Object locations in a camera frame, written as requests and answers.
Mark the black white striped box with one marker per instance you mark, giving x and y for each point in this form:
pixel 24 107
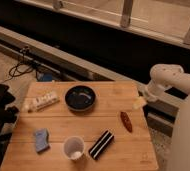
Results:
pixel 101 144

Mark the blue object on floor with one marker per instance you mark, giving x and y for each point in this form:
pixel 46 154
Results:
pixel 45 77

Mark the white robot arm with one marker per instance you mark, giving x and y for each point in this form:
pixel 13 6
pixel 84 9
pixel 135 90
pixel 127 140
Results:
pixel 163 77

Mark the white ceramic cup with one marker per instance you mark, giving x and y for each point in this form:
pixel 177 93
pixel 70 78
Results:
pixel 73 148

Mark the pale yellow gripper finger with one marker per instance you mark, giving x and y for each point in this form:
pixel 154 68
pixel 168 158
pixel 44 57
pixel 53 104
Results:
pixel 139 102

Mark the blue sponge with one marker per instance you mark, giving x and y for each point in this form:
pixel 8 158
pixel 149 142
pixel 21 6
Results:
pixel 41 140

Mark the dark blue ceramic bowl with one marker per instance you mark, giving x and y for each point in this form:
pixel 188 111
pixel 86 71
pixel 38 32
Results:
pixel 80 98

